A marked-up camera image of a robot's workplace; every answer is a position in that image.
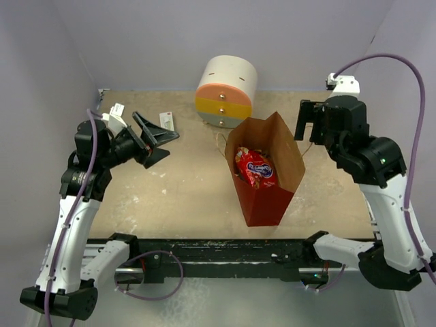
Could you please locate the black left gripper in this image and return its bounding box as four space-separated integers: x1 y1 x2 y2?
100 112 178 169

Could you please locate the red brown paper bag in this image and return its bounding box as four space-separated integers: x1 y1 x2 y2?
221 112 305 227

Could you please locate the red candy snack bag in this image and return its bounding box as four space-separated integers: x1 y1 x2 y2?
234 146 278 189

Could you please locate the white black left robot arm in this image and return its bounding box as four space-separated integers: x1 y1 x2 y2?
20 111 179 326

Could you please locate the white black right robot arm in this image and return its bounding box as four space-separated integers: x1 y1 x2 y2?
294 95 435 291

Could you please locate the small white green box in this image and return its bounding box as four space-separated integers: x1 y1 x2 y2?
159 112 175 131

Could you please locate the round white mini drawer chest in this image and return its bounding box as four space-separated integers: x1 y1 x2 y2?
195 55 258 129

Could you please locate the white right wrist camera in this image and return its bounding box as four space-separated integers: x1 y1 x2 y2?
326 73 360 98

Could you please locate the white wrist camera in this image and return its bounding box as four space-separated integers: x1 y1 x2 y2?
101 103 127 135
326 73 360 98

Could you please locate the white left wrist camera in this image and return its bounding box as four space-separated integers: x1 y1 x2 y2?
101 103 127 135

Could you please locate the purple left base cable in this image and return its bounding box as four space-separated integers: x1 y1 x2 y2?
114 250 185 301

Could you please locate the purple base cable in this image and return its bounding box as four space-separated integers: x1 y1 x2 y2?
114 250 185 301
304 264 347 294

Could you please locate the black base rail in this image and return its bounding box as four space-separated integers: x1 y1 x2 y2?
102 234 345 283

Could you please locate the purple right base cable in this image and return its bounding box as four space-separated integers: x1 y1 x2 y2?
304 264 347 294

